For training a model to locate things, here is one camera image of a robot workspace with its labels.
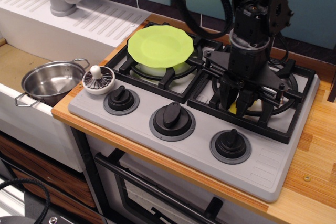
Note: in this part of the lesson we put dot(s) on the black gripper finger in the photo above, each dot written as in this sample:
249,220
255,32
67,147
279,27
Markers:
229,89
245,99

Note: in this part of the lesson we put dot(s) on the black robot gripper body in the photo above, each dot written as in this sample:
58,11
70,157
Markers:
247,62

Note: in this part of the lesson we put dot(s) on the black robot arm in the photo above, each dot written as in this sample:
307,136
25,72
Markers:
254,19

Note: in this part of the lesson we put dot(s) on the lime green plate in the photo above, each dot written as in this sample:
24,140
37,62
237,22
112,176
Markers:
160,46

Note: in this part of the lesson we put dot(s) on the white toy mushroom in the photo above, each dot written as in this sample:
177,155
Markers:
98,80

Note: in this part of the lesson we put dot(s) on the stainless steel pot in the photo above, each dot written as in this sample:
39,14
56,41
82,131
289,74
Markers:
50,82

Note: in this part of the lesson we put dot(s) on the white toy sink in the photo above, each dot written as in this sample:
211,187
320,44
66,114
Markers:
31,35

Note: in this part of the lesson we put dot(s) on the white right burner cap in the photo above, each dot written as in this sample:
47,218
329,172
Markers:
255,109

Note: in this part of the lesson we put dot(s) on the white burner cap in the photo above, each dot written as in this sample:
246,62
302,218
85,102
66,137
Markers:
181,70
255,109

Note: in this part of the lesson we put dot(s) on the grey toy stovetop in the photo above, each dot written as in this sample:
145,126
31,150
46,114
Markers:
262,175

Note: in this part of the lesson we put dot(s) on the black right burner grate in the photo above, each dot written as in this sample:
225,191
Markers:
278,119

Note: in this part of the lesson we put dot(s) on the black burner grate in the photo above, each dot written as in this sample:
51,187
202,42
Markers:
177,90
278,119

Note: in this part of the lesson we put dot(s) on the black right stove knob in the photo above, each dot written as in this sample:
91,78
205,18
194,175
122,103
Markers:
230,147

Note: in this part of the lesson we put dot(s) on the black stove knob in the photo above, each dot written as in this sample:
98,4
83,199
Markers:
230,147
121,101
172,123

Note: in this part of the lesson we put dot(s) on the black middle stove knob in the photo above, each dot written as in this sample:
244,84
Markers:
172,123

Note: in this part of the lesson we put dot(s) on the white left burner cap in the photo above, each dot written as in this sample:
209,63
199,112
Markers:
181,70

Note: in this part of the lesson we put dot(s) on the black left burner grate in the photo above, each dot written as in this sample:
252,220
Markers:
177,90

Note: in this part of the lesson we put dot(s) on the black left stove knob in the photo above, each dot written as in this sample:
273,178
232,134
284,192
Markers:
121,101

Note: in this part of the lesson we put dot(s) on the wooden drawer front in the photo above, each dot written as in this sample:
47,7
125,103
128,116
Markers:
69,191

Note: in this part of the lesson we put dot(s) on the black oven door handle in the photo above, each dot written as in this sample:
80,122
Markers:
207,217

